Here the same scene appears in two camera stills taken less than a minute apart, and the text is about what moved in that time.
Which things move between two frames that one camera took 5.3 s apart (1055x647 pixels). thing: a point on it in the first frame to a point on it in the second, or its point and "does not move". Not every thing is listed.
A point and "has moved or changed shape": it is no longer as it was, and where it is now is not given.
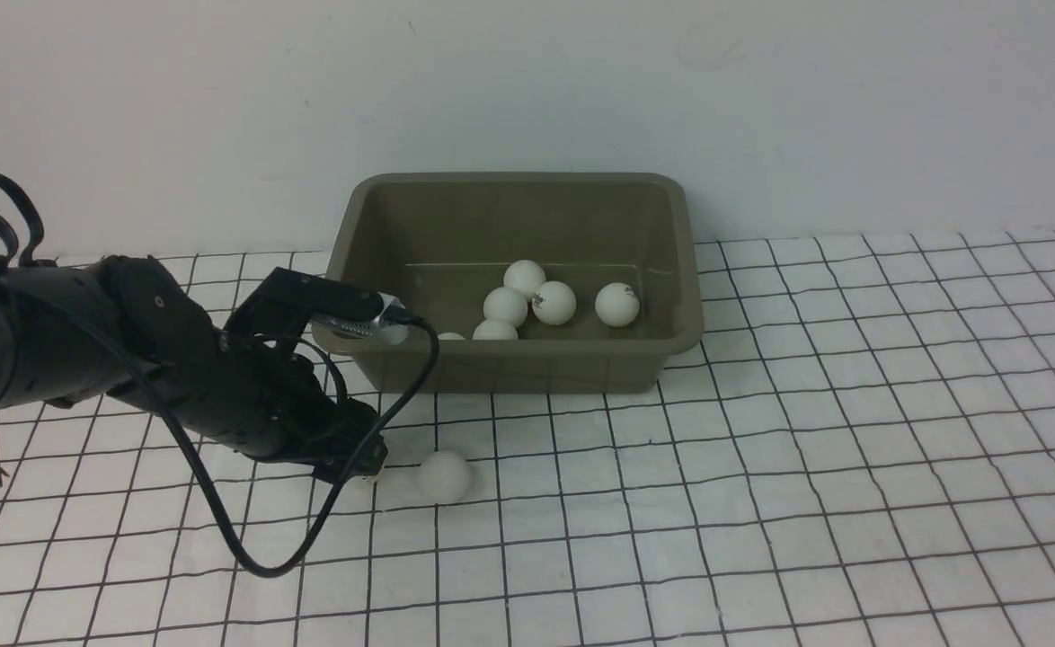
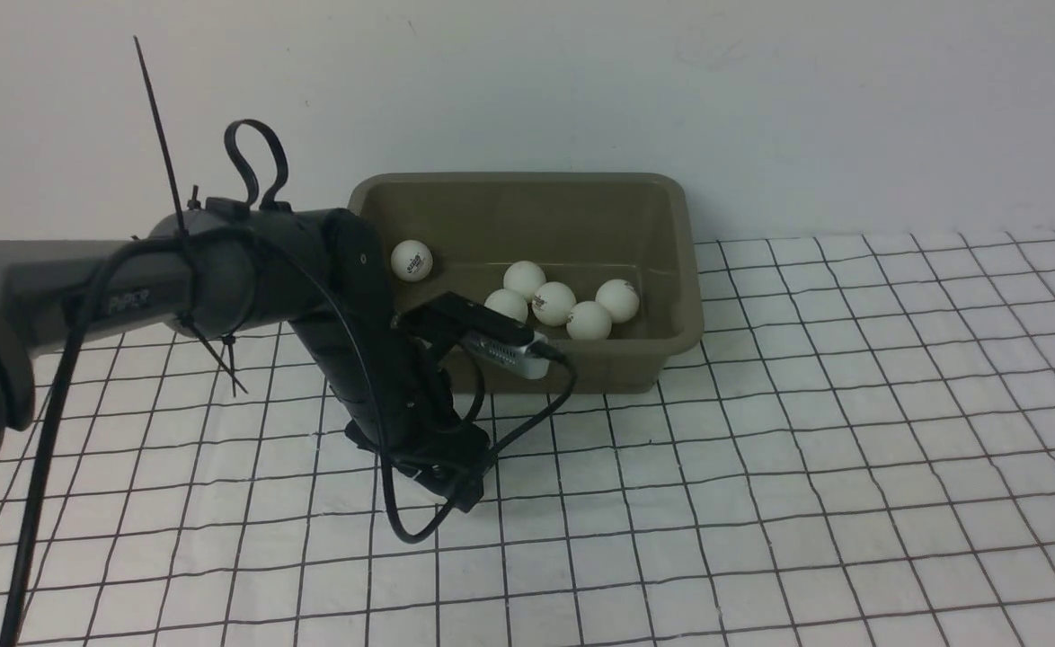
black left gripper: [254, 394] to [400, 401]
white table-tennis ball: [554, 303] does not move
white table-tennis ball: [524, 276] does not move
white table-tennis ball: [495, 329] has moved or changed shape
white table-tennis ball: [505, 303] does not move
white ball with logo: [361, 483] to [412, 261]
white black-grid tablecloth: [882, 440] does not move
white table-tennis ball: [617, 304] does not move
